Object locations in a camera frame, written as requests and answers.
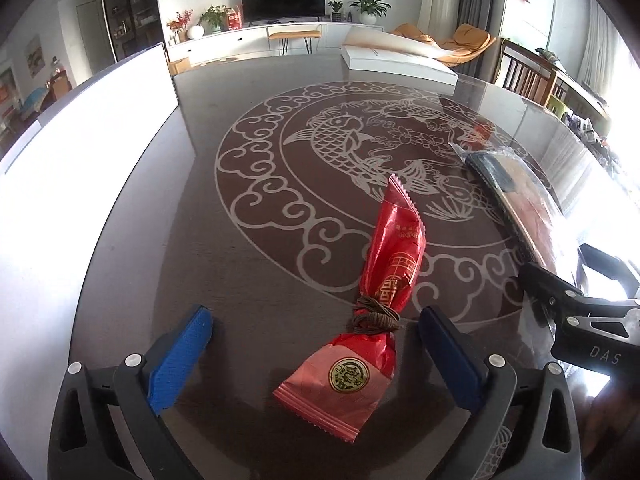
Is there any white curved foam sheet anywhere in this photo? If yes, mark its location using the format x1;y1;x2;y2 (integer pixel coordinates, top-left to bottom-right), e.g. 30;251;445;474
344;26;451;61

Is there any black flat television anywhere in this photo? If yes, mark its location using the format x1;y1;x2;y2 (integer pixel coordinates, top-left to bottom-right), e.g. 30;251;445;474
240;0;326;25

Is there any large white board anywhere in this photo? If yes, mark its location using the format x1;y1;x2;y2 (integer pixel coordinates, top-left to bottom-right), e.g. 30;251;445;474
0;42;181;461

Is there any wooden chair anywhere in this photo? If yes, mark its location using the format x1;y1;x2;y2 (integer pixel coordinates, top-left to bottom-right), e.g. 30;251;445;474
495;40;558;106

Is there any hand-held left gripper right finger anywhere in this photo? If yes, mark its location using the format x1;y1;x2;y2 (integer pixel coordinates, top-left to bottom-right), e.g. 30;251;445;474
417;306;583;480

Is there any white television cabinet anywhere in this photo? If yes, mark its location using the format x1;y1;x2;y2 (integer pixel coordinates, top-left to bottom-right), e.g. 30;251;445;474
165;22;396;63

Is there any white flat box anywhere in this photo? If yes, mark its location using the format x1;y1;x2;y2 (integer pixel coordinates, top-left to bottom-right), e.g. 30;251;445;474
341;45;458;93

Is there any black glass display cabinet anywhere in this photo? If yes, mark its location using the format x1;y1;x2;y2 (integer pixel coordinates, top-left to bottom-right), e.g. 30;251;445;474
99;0;166;61

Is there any framed wall painting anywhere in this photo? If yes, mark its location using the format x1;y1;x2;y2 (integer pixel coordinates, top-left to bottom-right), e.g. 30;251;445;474
25;35;46;78

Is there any leafy green potted plant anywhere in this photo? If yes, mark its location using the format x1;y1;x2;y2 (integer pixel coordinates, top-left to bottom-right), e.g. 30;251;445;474
199;5;231;33

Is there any comb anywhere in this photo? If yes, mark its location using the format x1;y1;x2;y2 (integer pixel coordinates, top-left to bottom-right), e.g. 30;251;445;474
448;142;576;281

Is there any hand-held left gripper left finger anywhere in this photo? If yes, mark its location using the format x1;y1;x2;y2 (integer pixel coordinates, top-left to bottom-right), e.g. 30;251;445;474
47;304;215;480

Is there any red snack packet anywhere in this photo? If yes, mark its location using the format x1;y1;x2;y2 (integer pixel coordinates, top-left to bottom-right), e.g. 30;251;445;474
272;173;427;443

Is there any large plant in white pot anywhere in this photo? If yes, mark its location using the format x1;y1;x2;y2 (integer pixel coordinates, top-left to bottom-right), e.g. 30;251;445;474
348;0;392;25

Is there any grey curtain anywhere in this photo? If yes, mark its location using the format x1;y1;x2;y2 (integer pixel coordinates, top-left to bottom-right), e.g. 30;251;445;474
457;0;508;78

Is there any brown hair tie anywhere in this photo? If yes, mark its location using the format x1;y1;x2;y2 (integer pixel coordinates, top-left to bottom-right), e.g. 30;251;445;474
350;296;402;335

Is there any small wooden cabinet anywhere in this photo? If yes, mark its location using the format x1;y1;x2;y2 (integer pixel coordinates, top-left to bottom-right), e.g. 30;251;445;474
47;72;71;98

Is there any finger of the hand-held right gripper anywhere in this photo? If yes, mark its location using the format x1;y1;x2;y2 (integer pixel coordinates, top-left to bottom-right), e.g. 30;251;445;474
517;261;590;328
577;243;640;302

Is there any blue patterned cloth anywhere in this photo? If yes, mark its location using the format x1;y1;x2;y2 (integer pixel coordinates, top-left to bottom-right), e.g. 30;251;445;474
20;87;48;113

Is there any wooden side desk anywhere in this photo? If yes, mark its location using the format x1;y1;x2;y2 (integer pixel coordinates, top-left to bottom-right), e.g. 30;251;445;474
535;47;616;126

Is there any red flower arrangement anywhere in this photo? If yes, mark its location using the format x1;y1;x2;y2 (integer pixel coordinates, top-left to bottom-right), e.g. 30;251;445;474
166;9;195;43

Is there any wooden stool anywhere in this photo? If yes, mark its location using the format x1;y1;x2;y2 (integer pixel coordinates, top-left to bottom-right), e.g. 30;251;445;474
266;29;322;56

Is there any orange lounge chair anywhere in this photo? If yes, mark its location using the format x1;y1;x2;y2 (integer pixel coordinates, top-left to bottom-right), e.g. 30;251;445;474
390;22;497;67

